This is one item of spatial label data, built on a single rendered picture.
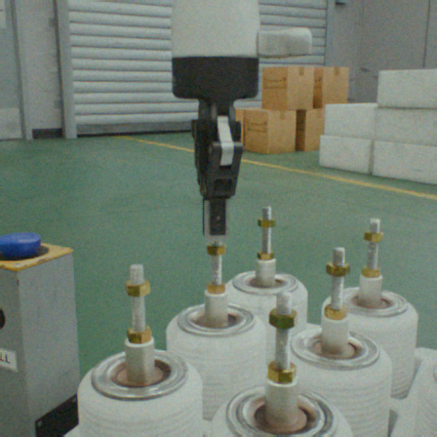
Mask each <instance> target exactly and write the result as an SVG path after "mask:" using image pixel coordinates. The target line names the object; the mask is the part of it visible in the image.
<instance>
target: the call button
mask: <svg viewBox="0 0 437 437"><path fill-rule="evenodd" d="M40 245H41V236H40V235H38V234H34V233H15V234H5V235H2V236H0V251H2V255H3V256H5V257H12V258H17V257H25V256H29V255H32V254H35V253H36V252H37V247H39V246H40Z"/></svg>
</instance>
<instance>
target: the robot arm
mask: <svg viewBox="0 0 437 437"><path fill-rule="evenodd" d="M311 43H312V36H311V34H310V31H309V30H308V29H306V28H297V29H288V30H279V31H260V24H259V12H258V0H174V1H173V10H172V18H171V44H172V93H173V95H174V96H175V97H176V98H178V99H197V100H198V102H199V104H198V119H191V137H192V138H193V144H194V167H195V168H196V172H197V177H196V182H197V183H198V185H199V191H200V194H201V195H202V196H203V197H202V233H203V234H204V236H205V238H206V239H207V240H208V241H224V240H226V239H227V238H228V237H229V200H228V199H231V196H235V193H236V191H237V183H238V178H239V173H240V163H241V157H242V153H243V150H244V146H243V145H242V141H241V121H236V116H235V107H234V102H235V101H237V100H238V99H253V98H255V97H256V96H257V95H258V83H259V58H262V59H267V60H268V59H278V60H280V59H286V58H294V57H301V56H307V55H311Z"/></svg>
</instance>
